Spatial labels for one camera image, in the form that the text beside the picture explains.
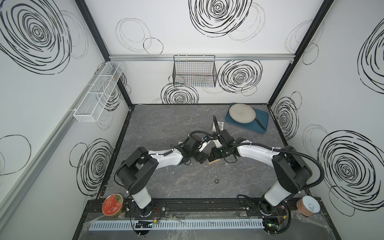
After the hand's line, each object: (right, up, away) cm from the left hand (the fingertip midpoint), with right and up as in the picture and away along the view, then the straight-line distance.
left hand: (202, 149), depth 91 cm
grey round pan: (+32, +23, +21) cm, 45 cm away
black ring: (+8, -17, -9) cm, 21 cm away
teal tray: (+46, +21, +21) cm, 54 cm away
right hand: (+6, -3, -2) cm, 7 cm away
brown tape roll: (+49, -22, -21) cm, 57 cm away
